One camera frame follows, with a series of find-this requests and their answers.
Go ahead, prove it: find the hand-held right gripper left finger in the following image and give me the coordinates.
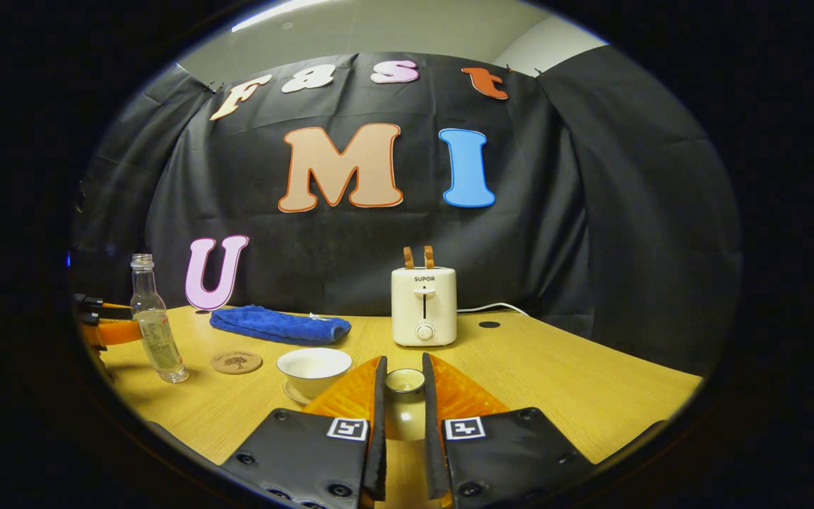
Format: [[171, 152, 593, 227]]
[[220, 356, 388, 509]]

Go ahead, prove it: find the black backdrop cloth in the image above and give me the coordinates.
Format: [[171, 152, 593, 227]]
[[71, 46, 743, 375]]

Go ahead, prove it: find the white toaster cable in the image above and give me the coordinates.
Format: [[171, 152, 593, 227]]
[[456, 303, 531, 317]]

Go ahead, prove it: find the clear water bottle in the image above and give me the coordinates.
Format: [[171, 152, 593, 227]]
[[129, 253, 190, 384]]

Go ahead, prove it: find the cream saucer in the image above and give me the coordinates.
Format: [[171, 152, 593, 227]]
[[283, 378, 323, 406]]

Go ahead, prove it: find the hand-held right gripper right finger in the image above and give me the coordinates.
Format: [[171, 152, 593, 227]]
[[421, 353, 598, 509]]

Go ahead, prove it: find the cream toaster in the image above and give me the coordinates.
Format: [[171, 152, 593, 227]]
[[391, 266, 458, 348]]

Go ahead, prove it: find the round wooden coaster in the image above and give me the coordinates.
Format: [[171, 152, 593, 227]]
[[211, 351, 264, 375]]

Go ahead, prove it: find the cream teacup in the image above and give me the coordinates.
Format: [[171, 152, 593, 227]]
[[276, 347, 353, 400]]

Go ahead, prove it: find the blue towel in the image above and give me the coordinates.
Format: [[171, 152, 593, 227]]
[[209, 305, 352, 347]]

